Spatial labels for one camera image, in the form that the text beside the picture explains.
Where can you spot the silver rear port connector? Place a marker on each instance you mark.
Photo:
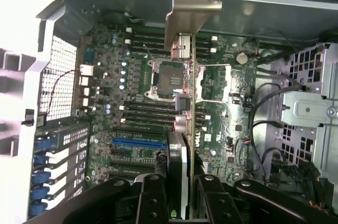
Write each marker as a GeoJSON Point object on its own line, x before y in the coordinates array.
{"type": "Point", "coordinates": [85, 80]}
{"type": "Point", "coordinates": [86, 69]}
{"type": "Point", "coordinates": [86, 102]}
{"type": "Point", "coordinates": [86, 91]}

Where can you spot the small black intrusion switch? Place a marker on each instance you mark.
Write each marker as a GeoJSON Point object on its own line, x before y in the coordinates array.
{"type": "Point", "coordinates": [41, 119]}

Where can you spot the long black expansion slot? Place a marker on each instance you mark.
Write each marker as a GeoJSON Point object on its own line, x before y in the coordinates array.
{"type": "Point", "coordinates": [140, 131]}
{"type": "Point", "coordinates": [126, 168]}

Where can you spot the metal socket cover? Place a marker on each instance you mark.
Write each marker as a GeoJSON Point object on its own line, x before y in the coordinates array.
{"type": "Point", "coordinates": [202, 76]}

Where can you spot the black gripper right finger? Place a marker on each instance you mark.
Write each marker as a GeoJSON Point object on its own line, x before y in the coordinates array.
{"type": "Point", "coordinates": [211, 203]}

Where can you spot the green motherboard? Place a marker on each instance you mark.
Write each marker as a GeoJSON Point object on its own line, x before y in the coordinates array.
{"type": "Point", "coordinates": [232, 129]}

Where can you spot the CPU socket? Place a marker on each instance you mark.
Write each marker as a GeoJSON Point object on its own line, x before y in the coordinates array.
{"type": "Point", "coordinates": [166, 78]}

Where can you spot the RAM slot with white latches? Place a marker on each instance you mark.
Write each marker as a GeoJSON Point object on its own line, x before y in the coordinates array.
{"type": "Point", "coordinates": [148, 47]}
{"type": "Point", "coordinates": [148, 35]}
{"type": "Point", "coordinates": [148, 110]}
{"type": "Point", "coordinates": [148, 122]}

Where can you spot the short black expansion slot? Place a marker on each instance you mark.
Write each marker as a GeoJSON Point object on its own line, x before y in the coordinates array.
{"type": "Point", "coordinates": [124, 153]}

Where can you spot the thin metal locking lever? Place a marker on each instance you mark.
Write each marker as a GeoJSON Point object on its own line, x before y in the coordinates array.
{"type": "Point", "coordinates": [149, 52]}

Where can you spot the blue expansion slot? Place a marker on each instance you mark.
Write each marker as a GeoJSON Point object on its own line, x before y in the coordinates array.
{"type": "Point", "coordinates": [137, 142]}

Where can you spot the perforated metal slot cover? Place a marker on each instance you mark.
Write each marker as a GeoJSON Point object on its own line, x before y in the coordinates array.
{"type": "Point", "coordinates": [76, 136]}

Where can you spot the blue rear port connector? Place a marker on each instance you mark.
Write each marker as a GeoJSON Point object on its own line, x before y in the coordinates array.
{"type": "Point", "coordinates": [89, 57]}

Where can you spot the silver coin cell battery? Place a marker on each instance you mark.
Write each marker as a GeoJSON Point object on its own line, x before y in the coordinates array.
{"type": "Point", "coordinates": [242, 57]}

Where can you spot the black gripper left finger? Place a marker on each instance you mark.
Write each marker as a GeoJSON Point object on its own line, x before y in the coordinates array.
{"type": "Point", "coordinates": [155, 203]}

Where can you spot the metal disk bay cage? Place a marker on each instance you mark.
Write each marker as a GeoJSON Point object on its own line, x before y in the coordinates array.
{"type": "Point", "coordinates": [306, 107]}

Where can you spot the open grey PC case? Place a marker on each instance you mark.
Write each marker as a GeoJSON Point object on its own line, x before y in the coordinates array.
{"type": "Point", "coordinates": [47, 39]}

